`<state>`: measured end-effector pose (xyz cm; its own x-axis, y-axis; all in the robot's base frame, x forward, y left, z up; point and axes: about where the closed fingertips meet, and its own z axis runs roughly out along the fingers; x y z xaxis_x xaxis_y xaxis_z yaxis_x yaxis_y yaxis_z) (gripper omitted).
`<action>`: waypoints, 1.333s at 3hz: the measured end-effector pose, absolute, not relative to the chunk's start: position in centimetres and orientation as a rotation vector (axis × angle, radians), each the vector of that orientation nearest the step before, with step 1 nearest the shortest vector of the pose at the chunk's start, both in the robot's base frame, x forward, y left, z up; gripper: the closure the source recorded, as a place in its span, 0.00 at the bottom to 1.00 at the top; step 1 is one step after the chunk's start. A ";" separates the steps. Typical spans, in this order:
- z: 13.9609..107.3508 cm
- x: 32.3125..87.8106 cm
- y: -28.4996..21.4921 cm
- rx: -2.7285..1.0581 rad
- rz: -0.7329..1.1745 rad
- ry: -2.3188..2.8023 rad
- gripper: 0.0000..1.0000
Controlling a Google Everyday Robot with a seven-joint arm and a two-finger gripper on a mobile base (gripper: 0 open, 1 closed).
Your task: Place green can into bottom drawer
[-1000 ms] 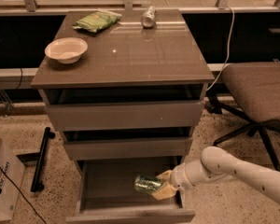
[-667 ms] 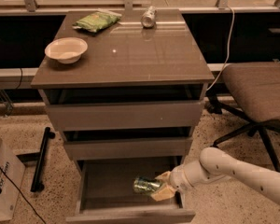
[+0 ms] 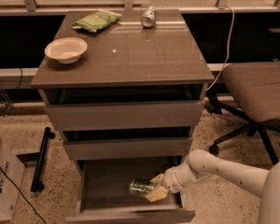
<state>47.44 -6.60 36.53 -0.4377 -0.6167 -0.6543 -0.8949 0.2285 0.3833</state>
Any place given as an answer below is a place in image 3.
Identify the grey office chair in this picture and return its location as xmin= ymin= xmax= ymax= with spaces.
xmin=206 ymin=62 xmax=280 ymax=164

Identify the grey drawer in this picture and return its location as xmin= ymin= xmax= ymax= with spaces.
xmin=63 ymin=137 xmax=192 ymax=161
xmin=66 ymin=157 xmax=195 ymax=224
xmin=45 ymin=102 xmax=204 ymax=132

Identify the middle grey drawer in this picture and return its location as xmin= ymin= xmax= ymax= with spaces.
xmin=63 ymin=137 xmax=192 ymax=161

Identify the silver soda can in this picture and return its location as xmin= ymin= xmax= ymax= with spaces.
xmin=141 ymin=6 xmax=156 ymax=28

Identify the cardboard box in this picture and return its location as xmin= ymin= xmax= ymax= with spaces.
xmin=0 ymin=137 xmax=25 ymax=221

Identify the white paper bowl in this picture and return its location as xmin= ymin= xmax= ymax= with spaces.
xmin=45 ymin=37 xmax=88 ymax=64

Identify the green soda can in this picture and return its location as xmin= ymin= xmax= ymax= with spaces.
xmin=129 ymin=179 xmax=158 ymax=199

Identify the green chip bag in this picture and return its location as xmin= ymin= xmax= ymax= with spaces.
xmin=72 ymin=9 xmax=122 ymax=33

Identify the black metal stand foot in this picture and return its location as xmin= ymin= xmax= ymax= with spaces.
xmin=31 ymin=127 xmax=55 ymax=192

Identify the white cable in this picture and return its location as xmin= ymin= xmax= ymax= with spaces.
xmin=205 ymin=6 xmax=236 ymax=92

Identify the top grey drawer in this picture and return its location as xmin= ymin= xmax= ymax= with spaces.
xmin=45 ymin=102 xmax=204 ymax=132

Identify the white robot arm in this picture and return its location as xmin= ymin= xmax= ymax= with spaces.
xmin=146 ymin=149 xmax=280 ymax=224

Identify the grey drawer cabinet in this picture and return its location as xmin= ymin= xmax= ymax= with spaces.
xmin=30 ymin=8 xmax=215 ymax=224

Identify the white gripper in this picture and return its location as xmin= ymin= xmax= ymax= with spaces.
xmin=146 ymin=163 xmax=202 ymax=203

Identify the bottom grey drawer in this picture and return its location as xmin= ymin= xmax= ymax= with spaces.
xmin=66 ymin=157 xmax=195 ymax=224

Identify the black cable on floor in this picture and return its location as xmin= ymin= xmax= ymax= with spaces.
xmin=0 ymin=147 xmax=48 ymax=224

